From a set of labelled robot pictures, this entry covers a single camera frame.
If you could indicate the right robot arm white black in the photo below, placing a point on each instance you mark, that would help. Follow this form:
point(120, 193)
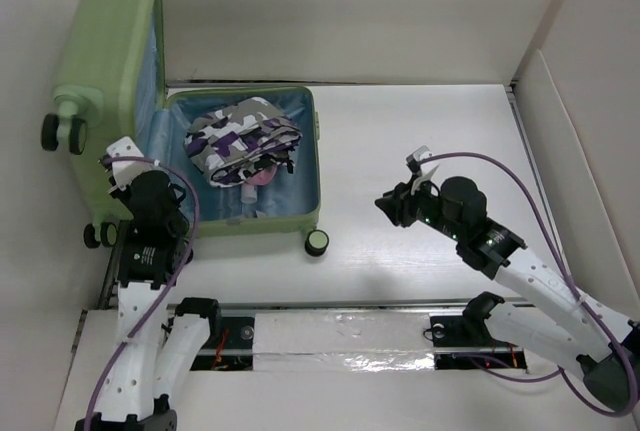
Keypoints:
point(594, 343)

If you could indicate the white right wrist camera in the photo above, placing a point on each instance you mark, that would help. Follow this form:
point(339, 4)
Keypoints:
point(415, 162)

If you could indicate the purple grey camouflage garment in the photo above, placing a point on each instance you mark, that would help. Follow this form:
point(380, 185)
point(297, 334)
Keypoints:
point(233, 144)

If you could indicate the metal base rail with foil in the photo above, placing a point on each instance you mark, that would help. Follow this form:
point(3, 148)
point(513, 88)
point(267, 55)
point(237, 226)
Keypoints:
point(350, 340)

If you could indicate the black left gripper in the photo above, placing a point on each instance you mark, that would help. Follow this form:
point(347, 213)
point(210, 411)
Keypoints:
point(128, 194)

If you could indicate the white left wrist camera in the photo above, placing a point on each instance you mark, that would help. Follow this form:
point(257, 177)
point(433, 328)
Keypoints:
point(125, 162)

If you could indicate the green suitcase with blue lining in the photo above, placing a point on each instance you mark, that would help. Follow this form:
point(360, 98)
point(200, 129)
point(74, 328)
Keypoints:
point(111, 83)

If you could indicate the pink headphones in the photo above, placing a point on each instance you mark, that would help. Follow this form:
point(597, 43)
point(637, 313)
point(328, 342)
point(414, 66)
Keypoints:
point(263, 178)

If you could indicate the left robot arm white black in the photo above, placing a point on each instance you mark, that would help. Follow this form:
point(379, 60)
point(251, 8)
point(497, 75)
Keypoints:
point(154, 348)

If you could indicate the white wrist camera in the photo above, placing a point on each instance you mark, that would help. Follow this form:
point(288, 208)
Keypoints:
point(125, 162)
point(415, 162)

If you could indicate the small white bottle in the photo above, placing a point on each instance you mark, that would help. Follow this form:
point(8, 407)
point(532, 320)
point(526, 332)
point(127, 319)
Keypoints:
point(249, 194)

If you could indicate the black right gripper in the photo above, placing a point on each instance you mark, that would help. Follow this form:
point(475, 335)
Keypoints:
point(398, 202)

